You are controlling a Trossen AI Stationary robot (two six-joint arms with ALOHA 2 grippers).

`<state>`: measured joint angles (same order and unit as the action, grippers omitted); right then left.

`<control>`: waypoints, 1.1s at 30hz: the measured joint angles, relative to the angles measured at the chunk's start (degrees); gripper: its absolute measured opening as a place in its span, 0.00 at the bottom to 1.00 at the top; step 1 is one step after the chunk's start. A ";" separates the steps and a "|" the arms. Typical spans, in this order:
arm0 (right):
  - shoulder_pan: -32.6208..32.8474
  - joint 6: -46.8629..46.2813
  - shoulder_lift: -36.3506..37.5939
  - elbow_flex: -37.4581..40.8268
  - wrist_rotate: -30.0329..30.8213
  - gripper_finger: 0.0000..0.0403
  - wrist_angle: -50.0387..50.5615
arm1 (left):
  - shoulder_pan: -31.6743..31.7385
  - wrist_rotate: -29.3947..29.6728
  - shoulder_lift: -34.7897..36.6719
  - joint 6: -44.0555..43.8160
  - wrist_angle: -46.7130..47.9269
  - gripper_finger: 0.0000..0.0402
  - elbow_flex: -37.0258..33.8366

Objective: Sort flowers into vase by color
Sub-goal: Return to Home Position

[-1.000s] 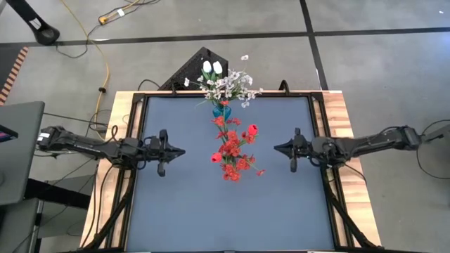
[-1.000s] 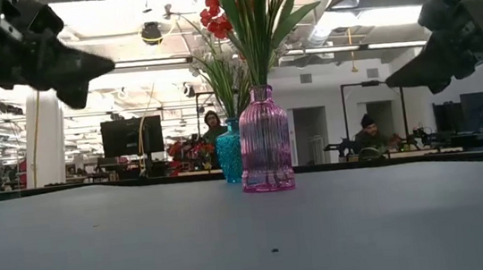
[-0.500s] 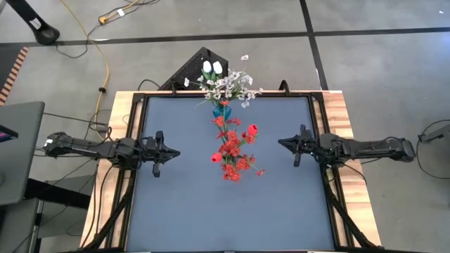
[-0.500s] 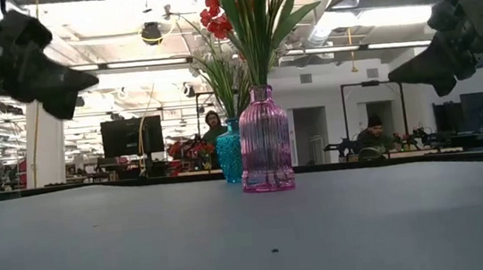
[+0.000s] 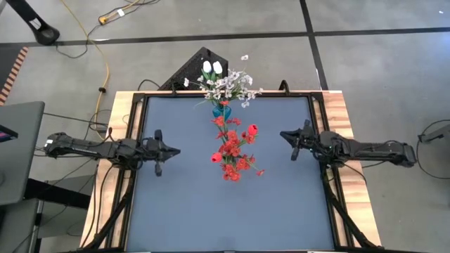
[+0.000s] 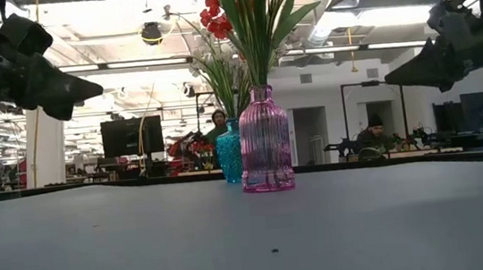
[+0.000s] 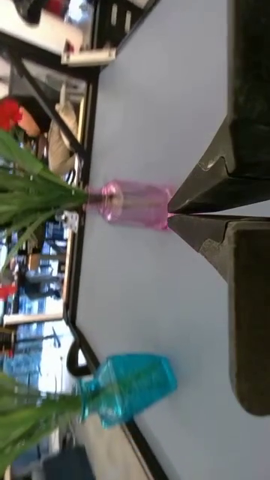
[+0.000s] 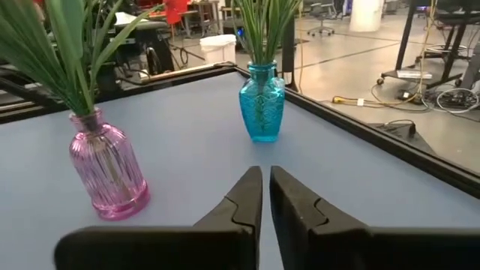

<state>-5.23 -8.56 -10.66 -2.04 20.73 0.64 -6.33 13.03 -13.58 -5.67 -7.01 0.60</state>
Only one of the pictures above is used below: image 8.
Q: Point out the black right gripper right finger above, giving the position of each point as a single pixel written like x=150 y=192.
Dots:
x=375 y=247

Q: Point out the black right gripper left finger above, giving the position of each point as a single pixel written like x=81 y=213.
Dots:
x=168 y=247

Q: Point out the red flower bunch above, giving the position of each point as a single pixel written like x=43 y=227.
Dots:
x=77 y=93

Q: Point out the pink ribbed glass vase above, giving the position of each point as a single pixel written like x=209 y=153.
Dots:
x=108 y=176

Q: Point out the blue glass vase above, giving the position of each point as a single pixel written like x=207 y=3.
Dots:
x=262 y=112

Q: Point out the light wooden table board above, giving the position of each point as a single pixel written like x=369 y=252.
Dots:
x=180 y=73

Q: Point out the white trash bin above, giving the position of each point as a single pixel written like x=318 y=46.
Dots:
x=217 y=50

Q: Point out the grey desk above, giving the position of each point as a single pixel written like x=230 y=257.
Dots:
x=142 y=23

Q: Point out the white column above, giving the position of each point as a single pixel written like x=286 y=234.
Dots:
x=365 y=15

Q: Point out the red chair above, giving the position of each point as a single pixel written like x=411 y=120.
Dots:
x=176 y=9

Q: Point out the grey office chair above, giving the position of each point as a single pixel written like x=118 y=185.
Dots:
x=320 y=11

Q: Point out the black aluminium table frame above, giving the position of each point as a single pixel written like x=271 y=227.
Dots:
x=375 y=139

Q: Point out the black desk leg frame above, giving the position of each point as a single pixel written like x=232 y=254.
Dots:
x=405 y=41

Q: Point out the black post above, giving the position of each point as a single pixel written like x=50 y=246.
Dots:
x=289 y=56

